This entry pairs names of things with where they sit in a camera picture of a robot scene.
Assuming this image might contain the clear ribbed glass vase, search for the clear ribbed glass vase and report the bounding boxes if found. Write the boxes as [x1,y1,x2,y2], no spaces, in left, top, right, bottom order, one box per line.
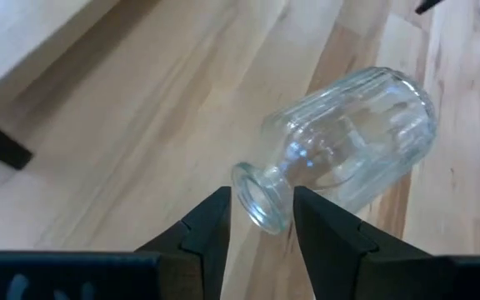
[230,66,439,237]

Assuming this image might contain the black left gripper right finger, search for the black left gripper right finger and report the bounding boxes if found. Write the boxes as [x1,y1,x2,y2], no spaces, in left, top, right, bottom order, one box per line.
[292,185,480,300]

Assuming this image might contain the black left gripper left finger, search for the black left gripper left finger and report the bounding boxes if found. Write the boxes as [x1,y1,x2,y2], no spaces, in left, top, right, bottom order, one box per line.
[0,186,233,300]

